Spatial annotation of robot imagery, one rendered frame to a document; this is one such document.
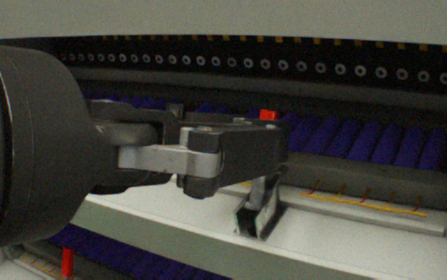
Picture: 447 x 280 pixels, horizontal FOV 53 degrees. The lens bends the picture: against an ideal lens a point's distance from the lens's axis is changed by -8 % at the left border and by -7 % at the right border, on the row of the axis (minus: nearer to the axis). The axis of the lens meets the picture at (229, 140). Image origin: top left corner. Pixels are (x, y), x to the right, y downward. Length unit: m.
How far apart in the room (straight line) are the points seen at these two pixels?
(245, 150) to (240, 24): 0.13
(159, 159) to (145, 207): 0.24
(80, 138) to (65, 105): 0.01
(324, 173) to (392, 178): 0.06
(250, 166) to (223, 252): 0.16
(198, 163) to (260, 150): 0.06
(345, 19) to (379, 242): 0.16
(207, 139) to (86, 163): 0.04
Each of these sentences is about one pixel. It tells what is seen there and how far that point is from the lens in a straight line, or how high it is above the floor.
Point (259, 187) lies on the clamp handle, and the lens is 0.36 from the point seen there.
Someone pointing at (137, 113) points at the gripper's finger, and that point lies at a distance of 0.21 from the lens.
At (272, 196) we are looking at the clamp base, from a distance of 0.36.
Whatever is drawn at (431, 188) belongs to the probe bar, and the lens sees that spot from 0.37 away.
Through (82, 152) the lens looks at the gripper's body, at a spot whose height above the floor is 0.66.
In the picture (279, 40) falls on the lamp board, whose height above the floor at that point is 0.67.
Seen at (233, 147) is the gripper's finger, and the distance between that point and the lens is 0.20.
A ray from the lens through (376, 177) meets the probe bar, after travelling 0.37.
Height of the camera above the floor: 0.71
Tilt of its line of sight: 16 degrees down
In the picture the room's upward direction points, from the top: 1 degrees counter-clockwise
